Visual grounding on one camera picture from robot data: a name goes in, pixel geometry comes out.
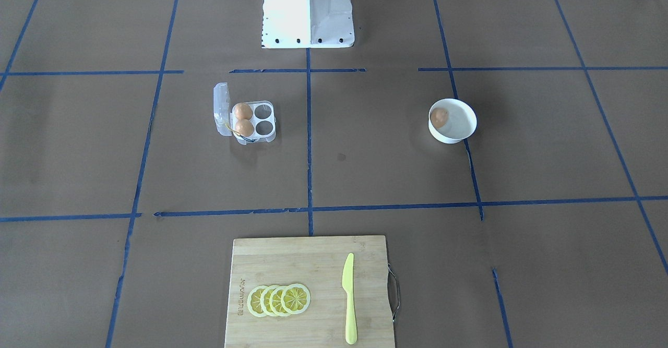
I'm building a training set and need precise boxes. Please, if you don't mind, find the white bowl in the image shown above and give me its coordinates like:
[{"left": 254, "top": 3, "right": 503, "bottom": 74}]
[{"left": 428, "top": 98, "right": 478, "bottom": 144}]

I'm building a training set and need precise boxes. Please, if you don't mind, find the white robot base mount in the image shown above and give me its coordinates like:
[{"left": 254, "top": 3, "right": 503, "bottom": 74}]
[{"left": 261, "top": 0, "right": 355, "bottom": 49}]

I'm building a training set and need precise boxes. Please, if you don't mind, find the yellow plastic knife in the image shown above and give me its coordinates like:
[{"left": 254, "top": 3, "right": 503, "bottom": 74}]
[{"left": 341, "top": 253, "right": 358, "bottom": 345}]

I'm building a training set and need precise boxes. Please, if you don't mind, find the brown egg in box rear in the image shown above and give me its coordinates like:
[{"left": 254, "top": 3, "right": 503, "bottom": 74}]
[{"left": 232, "top": 102, "right": 254, "bottom": 120}]

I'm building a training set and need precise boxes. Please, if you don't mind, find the brown egg in box front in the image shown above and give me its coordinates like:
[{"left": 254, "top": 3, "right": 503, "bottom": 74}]
[{"left": 234, "top": 119, "right": 255, "bottom": 137}]

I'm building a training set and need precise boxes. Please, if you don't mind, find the brown egg in box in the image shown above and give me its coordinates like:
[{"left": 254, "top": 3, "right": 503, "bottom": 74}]
[
  {"left": 234, "top": 119, "right": 255, "bottom": 137},
  {"left": 232, "top": 102, "right": 254, "bottom": 120}
]

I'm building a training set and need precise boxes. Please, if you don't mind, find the brown egg from bowl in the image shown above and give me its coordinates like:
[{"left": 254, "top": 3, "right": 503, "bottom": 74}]
[{"left": 430, "top": 107, "right": 449, "bottom": 129}]

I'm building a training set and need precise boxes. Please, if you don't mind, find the yellow green rubber band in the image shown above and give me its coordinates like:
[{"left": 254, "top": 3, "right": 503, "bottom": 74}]
[{"left": 224, "top": 124, "right": 257, "bottom": 145}]

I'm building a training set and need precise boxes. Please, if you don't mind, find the clear plastic egg box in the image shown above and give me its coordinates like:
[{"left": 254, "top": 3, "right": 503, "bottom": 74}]
[{"left": 212, "top": 82, "right": 277, "bottom": 145}]

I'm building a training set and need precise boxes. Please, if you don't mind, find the bamboo cutting board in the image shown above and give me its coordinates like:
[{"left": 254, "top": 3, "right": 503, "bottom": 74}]
[{"left": 224, "top": 235, "right": 396, "bottom": 347}]

